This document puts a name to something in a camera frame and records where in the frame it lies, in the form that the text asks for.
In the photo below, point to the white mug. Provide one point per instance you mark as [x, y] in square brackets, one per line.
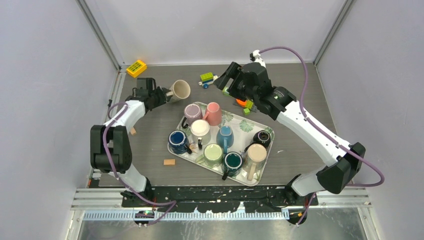
[201, 132]

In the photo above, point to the orange arch brick assembly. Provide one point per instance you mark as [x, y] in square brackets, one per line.
[247, 104]

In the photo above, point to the toy brick car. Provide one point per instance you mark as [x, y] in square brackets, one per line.
[207, 79]

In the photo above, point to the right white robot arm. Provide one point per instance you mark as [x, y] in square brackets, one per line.
[339, 166]

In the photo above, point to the green owl brick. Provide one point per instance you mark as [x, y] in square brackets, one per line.
[225, 91]

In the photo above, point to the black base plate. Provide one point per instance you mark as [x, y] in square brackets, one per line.
[218, 199]

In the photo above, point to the wooden block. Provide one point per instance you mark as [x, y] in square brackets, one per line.
[133, 131]
[169, 162]

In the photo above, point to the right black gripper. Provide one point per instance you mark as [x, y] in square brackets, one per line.
[233, 71]

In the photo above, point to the tall beige mug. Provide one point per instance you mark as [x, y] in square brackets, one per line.
[254, 158]

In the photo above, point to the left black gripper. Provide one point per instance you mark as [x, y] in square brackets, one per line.
[161, 92]

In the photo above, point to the black mug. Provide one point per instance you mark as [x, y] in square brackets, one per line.
[262, 138]

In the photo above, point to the sea pattern beige mug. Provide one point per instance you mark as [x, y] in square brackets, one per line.
[179, 90]

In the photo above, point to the leaf patterned metal tray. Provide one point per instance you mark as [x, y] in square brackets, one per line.
[244, 130]

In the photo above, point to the yellow toy block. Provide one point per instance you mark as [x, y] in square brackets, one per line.
[135, 69]

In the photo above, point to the teal mug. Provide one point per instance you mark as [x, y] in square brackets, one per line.
[231, 165]

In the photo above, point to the light green mug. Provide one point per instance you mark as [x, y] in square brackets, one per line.
[212, 156]

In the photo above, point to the dark blue mug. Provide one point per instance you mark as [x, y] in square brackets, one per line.
[178, 143]

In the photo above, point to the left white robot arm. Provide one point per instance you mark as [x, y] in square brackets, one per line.
[110, 149]

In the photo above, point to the lilac mug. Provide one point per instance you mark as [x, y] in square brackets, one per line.
[192, 112]

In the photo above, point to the light blue mug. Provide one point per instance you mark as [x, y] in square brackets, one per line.
[225, 138]

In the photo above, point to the pink mug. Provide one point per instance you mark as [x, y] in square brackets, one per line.
[213, 114]

